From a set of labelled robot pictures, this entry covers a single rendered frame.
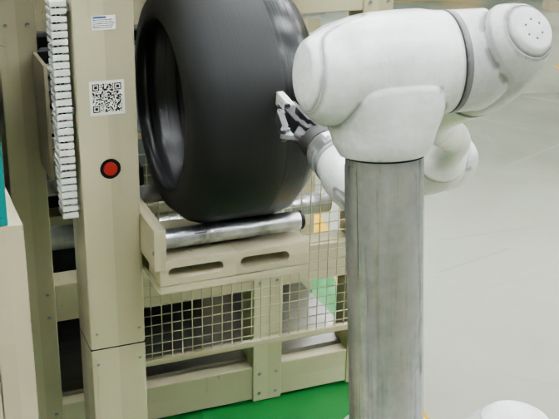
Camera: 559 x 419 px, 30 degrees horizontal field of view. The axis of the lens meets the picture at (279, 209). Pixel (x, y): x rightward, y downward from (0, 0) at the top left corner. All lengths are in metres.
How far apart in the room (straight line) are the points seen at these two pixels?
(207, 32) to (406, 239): 0.96
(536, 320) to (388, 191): 2.77
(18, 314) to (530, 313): 2.81
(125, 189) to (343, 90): 1.15
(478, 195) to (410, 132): 3.91
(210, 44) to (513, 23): 0.97
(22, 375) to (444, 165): 0.79
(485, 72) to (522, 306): 2.86
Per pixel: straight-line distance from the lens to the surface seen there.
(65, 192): 2.31
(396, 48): 1.25
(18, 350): 1.57
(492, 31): 1.30
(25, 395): 1.61
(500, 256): 4.53
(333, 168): 1.84
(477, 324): 3.95
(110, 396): 2.54
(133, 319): 2.46
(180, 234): 2.32
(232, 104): 2.13
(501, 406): 1.55
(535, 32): 1.32
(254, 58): 2.16
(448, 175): 1.86
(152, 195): 2.57
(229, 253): 2.35
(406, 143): 1.27
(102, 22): 2.21
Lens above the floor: 1.84
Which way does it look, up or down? 22 degrees down
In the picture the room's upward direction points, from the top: 1 degrees clockwise
